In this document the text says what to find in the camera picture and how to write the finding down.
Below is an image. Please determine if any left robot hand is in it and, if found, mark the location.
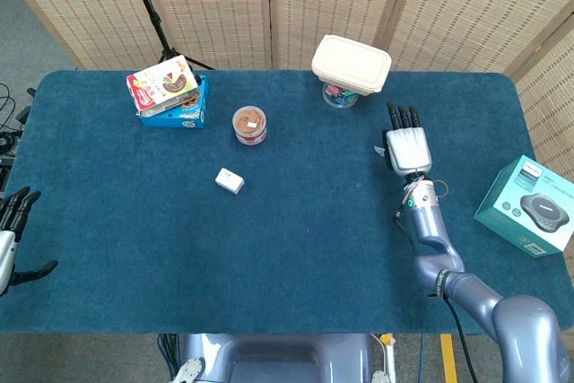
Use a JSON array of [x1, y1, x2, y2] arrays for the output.
[[0, 186, 59, 297]]

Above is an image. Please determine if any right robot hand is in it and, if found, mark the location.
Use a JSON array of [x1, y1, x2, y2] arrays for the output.
[[381, 102, 434, 177]]

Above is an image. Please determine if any yellow floor tape strip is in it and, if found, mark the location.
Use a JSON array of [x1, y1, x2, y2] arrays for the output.
[[440, 334, 458, 383]]

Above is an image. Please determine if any clear jar of binder clips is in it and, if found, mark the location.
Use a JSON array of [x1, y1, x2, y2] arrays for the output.
[[322, 82, 360, 109]]

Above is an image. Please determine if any beige lidded plastic container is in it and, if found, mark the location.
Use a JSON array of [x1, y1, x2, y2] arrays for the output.
[[311, 34, 393, 96]]

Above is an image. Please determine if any teal speaker product box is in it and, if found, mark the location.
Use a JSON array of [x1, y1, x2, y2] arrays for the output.
[[473, 154, 574, 258]]

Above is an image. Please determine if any clear jar of rubber bands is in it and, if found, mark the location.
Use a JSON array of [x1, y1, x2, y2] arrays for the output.
[[231, 105, 268, 147]]

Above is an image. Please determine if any blue felt table cloth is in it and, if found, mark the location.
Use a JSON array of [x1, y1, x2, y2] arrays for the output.
[[0, 69, 570, 335]]

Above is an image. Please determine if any small white box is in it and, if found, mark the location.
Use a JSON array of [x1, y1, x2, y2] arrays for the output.
[[214, 167, 246, 196]]

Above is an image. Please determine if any blue cookie box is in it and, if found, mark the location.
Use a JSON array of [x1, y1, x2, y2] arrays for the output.
[[137, 74, 211, 130]]

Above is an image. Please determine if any sausage print cardboard box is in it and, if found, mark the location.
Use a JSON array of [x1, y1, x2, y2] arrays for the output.
[[126, 54, 202, 116]]

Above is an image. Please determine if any bamboo folding screen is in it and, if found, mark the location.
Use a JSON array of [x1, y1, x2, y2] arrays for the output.
[[0, 0, 574, 187]]

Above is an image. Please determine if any blue-grey robot torso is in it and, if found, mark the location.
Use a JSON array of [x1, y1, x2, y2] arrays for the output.
[[170, 333, 391, 383]]

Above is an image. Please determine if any black tripod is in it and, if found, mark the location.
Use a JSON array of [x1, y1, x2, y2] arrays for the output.
[[120, 0, 216, 71]]

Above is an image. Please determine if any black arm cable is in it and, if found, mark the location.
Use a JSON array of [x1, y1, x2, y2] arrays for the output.
[[394, 207, 479, 383]]

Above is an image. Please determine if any white power cable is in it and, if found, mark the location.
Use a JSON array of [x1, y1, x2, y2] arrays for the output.
[[378, 333, 396, 383]]

